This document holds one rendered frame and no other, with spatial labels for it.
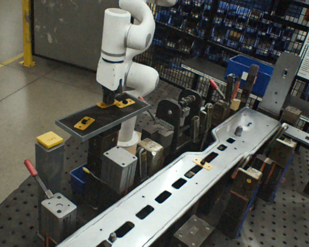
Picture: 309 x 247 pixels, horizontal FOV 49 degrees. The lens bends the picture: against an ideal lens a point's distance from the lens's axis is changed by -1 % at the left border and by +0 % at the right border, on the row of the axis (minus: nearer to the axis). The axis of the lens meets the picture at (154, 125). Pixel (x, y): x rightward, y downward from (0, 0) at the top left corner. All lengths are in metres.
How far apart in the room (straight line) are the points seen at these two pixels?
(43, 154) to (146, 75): 0.67
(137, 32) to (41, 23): 3.18
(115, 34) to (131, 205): 0.56
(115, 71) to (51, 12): 3.01
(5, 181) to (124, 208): 1.71
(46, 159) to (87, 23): 2.91
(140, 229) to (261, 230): 0.74
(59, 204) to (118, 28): 0.57
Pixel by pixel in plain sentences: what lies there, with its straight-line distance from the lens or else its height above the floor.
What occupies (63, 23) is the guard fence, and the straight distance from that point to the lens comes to 4.09.
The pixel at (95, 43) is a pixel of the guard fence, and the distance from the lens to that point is 3.97.
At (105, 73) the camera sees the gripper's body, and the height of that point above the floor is 1.33.
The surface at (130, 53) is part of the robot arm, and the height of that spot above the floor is 1.27.
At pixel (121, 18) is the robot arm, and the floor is 1.53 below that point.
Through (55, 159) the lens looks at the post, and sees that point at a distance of 1.16.
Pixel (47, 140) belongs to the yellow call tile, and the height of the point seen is 1.16.
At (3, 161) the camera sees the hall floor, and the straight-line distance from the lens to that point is 2.93.
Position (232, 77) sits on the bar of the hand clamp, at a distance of 1.73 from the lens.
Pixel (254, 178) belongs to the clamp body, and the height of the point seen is 1.04.
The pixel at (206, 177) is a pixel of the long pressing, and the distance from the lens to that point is 1.35.
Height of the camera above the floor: 1.82
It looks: 31 degrees down
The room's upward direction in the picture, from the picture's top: 11 degrees clockwise
